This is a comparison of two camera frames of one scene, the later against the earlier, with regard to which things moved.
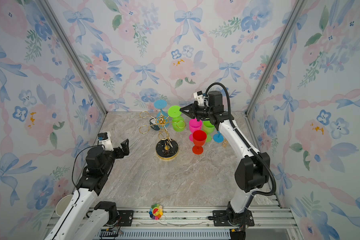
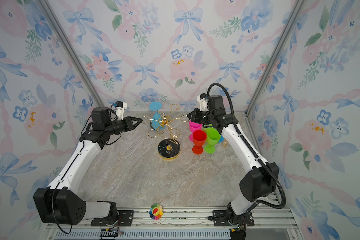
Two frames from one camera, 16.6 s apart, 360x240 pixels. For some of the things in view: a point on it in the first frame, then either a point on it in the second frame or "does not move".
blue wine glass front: [218, 138] does not move
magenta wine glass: [194, 125] does not move
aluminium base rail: [261, 222] does not move
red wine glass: [199, 137] does not move
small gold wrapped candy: [225, 143] does not move
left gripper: [120, 154] → [129, 123]
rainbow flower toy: [156, 211] does not move
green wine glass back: [178, 122] → [213, 137]
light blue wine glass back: [162, 117] → [156, 121]
